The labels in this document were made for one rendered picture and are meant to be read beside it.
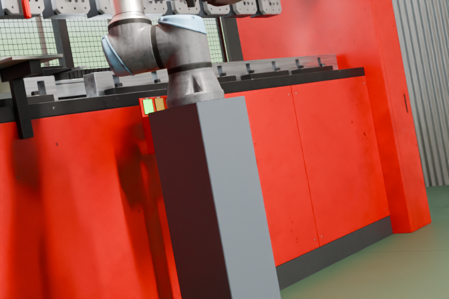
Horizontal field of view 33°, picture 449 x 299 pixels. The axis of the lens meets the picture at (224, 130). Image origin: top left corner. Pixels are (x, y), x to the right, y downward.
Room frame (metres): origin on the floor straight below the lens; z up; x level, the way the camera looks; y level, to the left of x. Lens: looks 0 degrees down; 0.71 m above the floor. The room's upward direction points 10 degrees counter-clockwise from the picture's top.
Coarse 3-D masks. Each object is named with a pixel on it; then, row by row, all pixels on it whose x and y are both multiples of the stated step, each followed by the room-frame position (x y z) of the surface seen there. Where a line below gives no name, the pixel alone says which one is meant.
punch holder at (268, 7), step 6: (258, 0) 3.52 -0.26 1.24; (264, 0) 3.52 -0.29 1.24; (270, 0) 3.56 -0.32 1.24; (276, 0) 3.60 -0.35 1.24; (258, 6) 3.53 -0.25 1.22; (264, 6) 3.51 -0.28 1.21; (270, 6) 3.55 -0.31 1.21; (276, 6) 3.59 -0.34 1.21; (258, 12) 3.53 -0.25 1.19; (264, 12) 3.52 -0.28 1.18; (270, 12) 3.54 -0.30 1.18; (276, 12) 3.58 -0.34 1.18
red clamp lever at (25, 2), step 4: (24, 0) 2.43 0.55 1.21; (28, 0) 2.44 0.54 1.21; (24, 4) 2.43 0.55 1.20; (28, 4) 2.44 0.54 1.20; (24, 8) 2.43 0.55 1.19; (28, 8) 2.43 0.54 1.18; (24, 12) 2.44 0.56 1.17; (28, 12) 2.43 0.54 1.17; (24, 16) 2.44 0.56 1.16; (28, 16) 2.43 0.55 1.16
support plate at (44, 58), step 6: (54, 54) 2.24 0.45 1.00; (60, 54) 2.25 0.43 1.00; (0, 60) 2.15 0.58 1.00; (6, 60) 2.14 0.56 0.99; (12, 60) 2.13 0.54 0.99; (18, 60) 2.15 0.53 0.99; (24, 60) 2.18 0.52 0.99; (42, 60) 2.25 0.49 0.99; (48, 60) 2.27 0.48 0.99; (0, 66) 2.21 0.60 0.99; (6, 66) 2.24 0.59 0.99
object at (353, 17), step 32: (288, 0) 4.18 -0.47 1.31; (320, 0) 4.06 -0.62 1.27; (352, 0) 3.94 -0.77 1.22; (384, 0) 4.01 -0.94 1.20; (256, 32) 4.34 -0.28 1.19; (288, 32) 4.21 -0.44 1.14; (320, 32) 4.08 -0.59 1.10; (352, 32) 3.96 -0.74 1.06; (384, 32) 3.95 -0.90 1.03; (352, 64) 3.98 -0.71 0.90; (384, 64) 3.91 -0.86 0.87; (384, 96) 3.89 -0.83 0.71; (384, 128) 3.91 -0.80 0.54; (384, 160) 3.93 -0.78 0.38; (416, 160) 4.04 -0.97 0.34; (416, 192) 3.99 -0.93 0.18; (416, 224) 3.94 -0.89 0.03
